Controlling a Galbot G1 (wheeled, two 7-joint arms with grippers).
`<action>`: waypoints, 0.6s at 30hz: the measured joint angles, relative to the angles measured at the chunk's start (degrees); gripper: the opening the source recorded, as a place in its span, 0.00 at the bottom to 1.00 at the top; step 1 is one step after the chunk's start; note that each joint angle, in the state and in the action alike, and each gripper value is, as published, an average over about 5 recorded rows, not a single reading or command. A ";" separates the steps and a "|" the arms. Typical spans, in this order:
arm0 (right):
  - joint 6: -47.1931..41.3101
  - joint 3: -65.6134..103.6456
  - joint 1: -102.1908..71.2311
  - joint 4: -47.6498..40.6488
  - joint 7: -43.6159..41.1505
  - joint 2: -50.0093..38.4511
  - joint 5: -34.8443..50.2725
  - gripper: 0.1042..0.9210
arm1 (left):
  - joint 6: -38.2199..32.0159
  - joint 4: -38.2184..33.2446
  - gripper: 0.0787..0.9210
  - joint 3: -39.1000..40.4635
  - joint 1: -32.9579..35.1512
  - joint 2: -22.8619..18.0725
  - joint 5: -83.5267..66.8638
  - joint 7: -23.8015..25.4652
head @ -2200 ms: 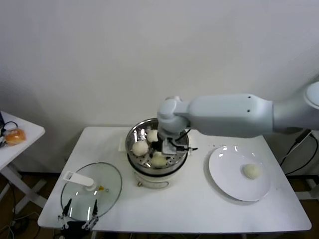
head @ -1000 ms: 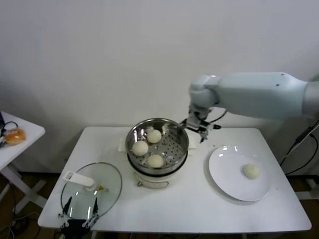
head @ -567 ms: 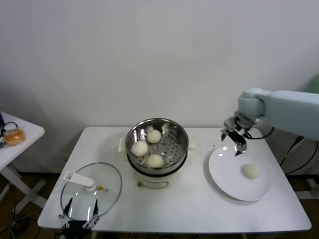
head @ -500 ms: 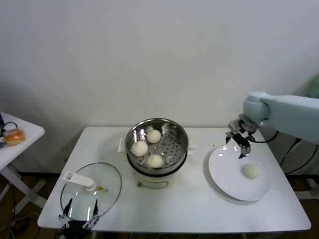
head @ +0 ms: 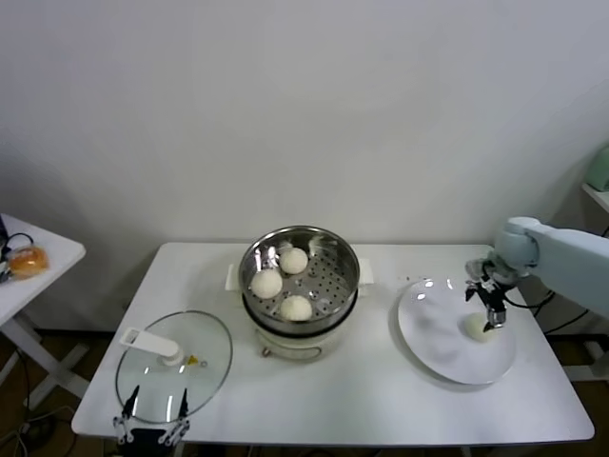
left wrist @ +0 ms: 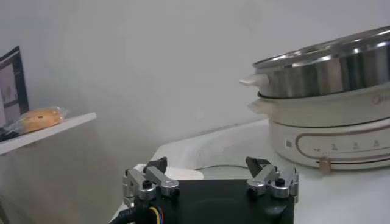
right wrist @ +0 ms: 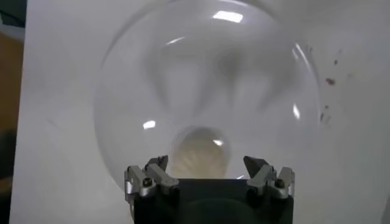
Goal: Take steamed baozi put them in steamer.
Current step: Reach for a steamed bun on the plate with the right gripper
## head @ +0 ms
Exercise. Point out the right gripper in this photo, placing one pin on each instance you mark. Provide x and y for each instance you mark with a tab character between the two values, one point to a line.
497	278

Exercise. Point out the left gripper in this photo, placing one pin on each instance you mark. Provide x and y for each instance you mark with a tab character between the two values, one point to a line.
145	445

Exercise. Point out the white steamed baozi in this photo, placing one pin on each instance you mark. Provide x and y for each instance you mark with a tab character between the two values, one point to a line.
266	284
296	308
473	327
294	261

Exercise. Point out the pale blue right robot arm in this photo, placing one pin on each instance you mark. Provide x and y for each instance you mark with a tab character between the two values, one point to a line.
571	259

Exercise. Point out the stainless steel steamer basket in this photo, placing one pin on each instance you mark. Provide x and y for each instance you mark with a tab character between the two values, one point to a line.
328	276

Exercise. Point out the white round plate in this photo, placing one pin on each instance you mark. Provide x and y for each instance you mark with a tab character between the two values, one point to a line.
428	328

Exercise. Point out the white side table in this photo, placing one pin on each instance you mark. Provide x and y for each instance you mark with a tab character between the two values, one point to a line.
52	290

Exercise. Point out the white shelf table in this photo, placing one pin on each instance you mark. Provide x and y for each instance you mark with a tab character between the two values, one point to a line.
598	196

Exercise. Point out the white electric cooker base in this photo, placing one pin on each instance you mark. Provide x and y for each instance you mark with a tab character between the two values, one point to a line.
300	340

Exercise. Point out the pale green appliance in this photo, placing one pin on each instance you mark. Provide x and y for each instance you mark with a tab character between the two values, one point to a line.
600	171

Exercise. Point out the packaged orange bread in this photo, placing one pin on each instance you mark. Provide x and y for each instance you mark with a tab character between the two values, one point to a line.
29	262

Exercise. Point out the dark computer monitor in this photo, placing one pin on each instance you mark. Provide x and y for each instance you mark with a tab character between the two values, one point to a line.
3	226

